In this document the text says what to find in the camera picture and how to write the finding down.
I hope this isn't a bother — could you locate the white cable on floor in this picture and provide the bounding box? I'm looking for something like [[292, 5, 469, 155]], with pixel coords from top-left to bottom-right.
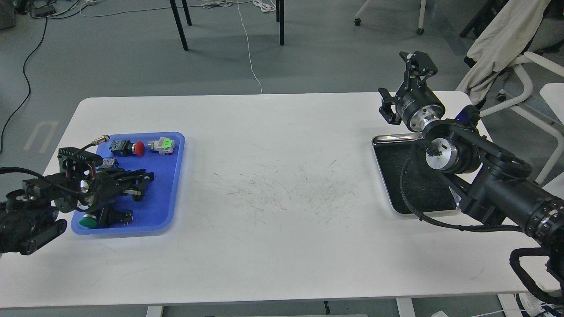
[[79, 0, 277, 95]]

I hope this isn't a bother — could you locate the blue plastic tray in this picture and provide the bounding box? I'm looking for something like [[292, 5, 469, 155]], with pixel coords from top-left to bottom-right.
[[70, 132, 185, 236]]

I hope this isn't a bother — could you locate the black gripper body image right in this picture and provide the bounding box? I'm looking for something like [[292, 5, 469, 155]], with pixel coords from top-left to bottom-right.
[[395, 85, 445, 133]]

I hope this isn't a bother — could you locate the black table legs background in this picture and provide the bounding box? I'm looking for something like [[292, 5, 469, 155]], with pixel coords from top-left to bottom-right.
[[169, 0, 285, 51]]

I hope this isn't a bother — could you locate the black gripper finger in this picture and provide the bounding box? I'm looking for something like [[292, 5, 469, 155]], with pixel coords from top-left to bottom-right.
[[115, 169, 155, 183], [121, 183, 149, 201], [378, 88, 402, 125], [399, 52, 438, 93]]

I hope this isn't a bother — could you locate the white chair with beige cloth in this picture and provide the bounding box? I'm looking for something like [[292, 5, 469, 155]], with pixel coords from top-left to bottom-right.
[[457, 0, 563, 184]]

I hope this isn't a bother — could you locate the black cable on floor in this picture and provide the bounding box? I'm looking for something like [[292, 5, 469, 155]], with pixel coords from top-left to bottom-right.
[[0, 0, 80, 152]]

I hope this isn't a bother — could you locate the silver metal tray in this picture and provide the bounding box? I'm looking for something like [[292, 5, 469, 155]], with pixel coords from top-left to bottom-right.
[[372, 134, 457, 214]]

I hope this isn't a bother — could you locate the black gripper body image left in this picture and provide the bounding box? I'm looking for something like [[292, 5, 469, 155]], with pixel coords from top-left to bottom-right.
[[66, 170, 126, 213]]

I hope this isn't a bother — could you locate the green push button switch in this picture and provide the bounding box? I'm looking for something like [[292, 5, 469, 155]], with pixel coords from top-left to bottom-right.
[[78, 214, 100, 229]]

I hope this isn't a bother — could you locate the grey green connector switch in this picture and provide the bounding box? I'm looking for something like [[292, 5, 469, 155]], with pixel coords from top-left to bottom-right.
[[147, 137, 175, 155]]

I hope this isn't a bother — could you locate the yellow push button switch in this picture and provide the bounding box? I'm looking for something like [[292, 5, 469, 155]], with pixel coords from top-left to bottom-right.
[[97, 157, 119, 170]]

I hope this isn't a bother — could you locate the red push button switch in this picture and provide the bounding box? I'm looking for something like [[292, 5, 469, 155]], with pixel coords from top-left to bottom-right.
[[109, 139, 145, 157]]

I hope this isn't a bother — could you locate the black switch block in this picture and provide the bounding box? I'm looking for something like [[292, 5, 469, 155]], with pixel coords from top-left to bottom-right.
[[98, 206, 133, 228]]

